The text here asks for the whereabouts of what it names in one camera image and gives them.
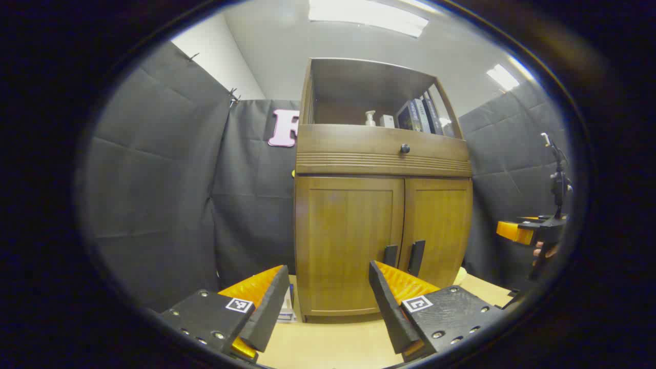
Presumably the wooden shoe cabinet door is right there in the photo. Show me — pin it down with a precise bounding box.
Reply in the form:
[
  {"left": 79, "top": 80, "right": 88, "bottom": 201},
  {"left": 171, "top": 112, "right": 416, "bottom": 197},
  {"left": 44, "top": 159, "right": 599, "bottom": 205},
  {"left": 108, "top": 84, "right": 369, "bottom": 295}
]
[
  {"left": 399, "top": 178, "right": 473, "bottom": 289},
  {"left": 296, "top": 177, "right": 405, "bottom": 316}
]

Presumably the small ceiling light panel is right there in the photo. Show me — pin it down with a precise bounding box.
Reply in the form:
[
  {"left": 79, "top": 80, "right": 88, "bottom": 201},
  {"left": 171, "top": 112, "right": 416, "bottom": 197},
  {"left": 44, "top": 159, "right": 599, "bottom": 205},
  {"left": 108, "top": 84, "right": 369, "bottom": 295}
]
[{"left": 487, "top": 64, "right": 520, "bottom": 92}]

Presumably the wooden double-door shoe cabinet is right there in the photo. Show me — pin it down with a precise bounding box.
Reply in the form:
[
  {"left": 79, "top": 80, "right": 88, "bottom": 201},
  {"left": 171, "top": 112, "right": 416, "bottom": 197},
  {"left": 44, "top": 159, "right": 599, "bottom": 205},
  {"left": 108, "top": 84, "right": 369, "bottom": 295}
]
[{"left": 293, "top": 57, "right": 473, "bottom": 323}]

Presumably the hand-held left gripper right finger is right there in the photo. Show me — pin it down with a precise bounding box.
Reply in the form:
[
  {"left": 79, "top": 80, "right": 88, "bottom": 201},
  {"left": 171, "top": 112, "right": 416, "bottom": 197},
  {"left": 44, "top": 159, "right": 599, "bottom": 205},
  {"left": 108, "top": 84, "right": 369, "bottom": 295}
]
[{"left": 369, "top": 260, "right": 505, "bottom": 363}]

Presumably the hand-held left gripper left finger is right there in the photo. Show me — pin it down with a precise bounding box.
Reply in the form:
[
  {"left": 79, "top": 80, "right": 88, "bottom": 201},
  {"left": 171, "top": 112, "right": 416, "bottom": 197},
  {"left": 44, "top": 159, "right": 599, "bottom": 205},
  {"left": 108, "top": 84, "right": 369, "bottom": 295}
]
[{"left": 159, "top": 264, "right": 291, "bottom": 364}]

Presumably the wooden drawer with black knob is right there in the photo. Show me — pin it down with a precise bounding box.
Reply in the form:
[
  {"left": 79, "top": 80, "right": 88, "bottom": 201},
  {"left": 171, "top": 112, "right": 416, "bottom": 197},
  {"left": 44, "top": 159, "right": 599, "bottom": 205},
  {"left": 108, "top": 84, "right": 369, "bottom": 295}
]
[{"left": 296, "top": 125, "right": 472, "bottom": 177}]

